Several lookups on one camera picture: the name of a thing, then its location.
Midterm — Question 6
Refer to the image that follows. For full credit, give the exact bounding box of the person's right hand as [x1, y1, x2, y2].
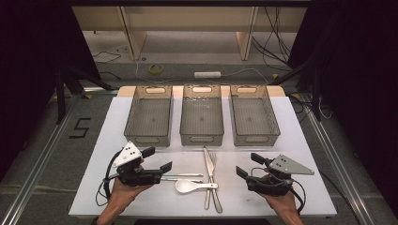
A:
[259, 174, 300, 214]

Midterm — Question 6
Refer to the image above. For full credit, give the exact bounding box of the metal fork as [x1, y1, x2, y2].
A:
[204, 151, 219, 211]

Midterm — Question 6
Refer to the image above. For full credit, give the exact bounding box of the white ceramic spoon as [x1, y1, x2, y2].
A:
[175, 179, 219, 194]

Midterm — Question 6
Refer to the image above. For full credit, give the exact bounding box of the yellow tape roll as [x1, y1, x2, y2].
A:
[147, 64, 164, 76]

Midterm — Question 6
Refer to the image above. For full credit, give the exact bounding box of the person's left hand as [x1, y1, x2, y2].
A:
[107, 157, 154, 204]

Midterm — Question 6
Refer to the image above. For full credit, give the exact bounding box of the light wooden desk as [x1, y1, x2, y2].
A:
[71, 6, 308, 62]

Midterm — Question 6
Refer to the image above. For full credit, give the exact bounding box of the wooden table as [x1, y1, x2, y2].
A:
[116, 84, 286, 98]

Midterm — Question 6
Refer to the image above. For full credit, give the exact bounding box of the aluminium floor rail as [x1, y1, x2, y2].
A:
[0, 93, 83, 225]
[299, 93, 378, 225]

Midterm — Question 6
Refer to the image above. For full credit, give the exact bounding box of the black cable bundle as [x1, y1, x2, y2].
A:
[252, 6, 292, 68]

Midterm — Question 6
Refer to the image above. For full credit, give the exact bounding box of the metal table knife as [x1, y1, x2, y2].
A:
[203, 145, 223, 215]

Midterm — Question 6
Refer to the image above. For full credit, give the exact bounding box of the black curtain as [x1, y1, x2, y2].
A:
[0, 0, 101, 182]
[287, 0, 398, 217]

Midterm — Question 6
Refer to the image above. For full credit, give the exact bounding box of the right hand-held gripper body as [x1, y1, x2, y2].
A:
[245, 154, 315, 197]

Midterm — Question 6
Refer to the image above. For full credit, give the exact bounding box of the white table board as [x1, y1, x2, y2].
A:
[69, 96, 338, 218]

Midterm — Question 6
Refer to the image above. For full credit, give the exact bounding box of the grey clear plastic bin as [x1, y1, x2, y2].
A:
[179, 83, 225, 147]
[123, 84, 174, 148]
[229, 84, 282, 147]

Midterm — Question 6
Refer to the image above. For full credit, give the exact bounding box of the left hand-held gripper cable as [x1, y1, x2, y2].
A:
[95, 149, 124, 207]

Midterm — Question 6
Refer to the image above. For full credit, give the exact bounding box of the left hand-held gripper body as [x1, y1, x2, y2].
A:
[112, 141, 163, 188]

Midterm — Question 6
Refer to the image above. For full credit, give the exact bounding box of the thin black floor cable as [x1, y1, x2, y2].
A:
[92, 51, 122, 65]

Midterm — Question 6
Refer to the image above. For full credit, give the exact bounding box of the white power strip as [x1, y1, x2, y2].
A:
[193, 70, 222, 80]

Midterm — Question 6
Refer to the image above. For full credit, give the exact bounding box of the white power cable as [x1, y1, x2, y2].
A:
[134, 59, 270, 86]

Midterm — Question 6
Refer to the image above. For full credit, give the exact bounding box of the black metal stand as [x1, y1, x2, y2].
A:
[268, 59, 324, 122]
[54, 65, 115, 125]

